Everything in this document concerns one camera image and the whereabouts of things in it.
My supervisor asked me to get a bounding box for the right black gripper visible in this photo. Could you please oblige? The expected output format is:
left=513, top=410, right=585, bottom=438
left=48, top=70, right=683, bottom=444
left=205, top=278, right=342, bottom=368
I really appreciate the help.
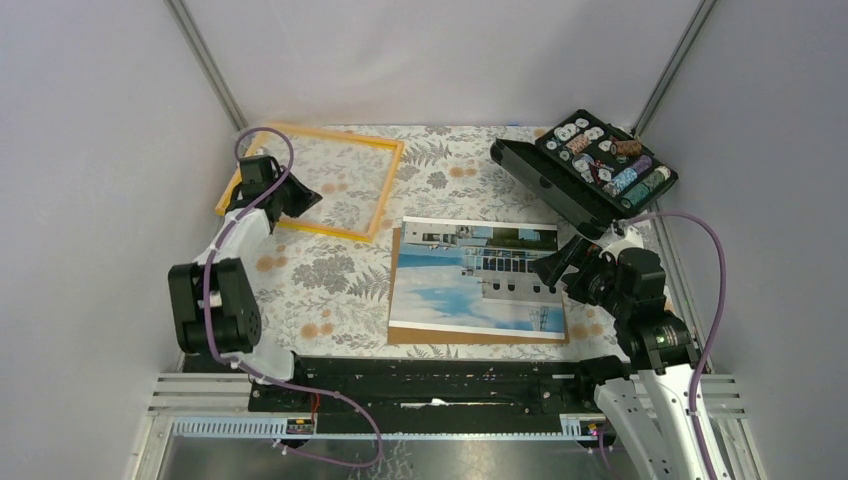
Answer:
left=529, top=233, right=630, bottom=317

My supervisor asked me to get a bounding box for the orange picture frame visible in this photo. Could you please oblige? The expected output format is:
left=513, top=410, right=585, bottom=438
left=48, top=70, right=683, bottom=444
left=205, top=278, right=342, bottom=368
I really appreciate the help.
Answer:
left=237, top=122, right=404, bottom=242

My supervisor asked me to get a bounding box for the sky building photo print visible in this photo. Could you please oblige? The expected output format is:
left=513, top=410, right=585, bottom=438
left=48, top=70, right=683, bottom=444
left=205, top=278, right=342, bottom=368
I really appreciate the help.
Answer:
left=388, top=216, right=567, bottom=341

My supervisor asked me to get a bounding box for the brown cardboard backing board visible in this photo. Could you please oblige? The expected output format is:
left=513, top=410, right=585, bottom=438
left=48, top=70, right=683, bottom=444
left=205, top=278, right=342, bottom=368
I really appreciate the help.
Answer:
left=386, top=227, right=571, bottom=348

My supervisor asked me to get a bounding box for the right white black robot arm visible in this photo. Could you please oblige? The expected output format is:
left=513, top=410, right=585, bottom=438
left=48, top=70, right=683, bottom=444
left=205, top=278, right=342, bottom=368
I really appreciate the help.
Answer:
left=532, top=229, right=732, bottom=479

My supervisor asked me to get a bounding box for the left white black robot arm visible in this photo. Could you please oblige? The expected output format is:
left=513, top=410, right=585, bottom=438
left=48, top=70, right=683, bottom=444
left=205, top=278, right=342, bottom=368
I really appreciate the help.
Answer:
left=167, top=155, right=322, bottom=411

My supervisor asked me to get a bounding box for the black poker chip case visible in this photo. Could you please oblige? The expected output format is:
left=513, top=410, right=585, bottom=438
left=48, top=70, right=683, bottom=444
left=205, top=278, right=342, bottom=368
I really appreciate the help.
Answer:
left=490, top=109, right=678, bottom=240

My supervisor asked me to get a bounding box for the teal poker chip stack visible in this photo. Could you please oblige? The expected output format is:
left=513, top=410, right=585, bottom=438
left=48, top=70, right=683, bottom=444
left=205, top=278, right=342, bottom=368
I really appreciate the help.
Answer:
left=621, top=166, right=671, bottom=209

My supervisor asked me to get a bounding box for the purple poker chip stack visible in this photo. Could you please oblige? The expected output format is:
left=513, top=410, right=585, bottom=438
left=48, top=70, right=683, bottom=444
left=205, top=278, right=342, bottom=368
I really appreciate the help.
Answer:
left=627, top=155, right=653, bottom=179

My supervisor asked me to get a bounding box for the brown poker chip stack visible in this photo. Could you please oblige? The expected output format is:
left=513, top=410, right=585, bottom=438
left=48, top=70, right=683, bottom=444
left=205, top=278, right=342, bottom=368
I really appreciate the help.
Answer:
left=609, top=140, right=643, bottom=157

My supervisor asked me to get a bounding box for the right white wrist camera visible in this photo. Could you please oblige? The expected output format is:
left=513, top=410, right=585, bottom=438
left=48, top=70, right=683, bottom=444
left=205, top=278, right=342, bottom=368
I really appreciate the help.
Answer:
left=601, top=221, right=644, bottom=259

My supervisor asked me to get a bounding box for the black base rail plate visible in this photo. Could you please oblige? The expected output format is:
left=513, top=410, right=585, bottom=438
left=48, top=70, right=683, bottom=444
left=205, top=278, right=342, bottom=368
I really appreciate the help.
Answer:
left=248, top=356, right=633, bottom=436

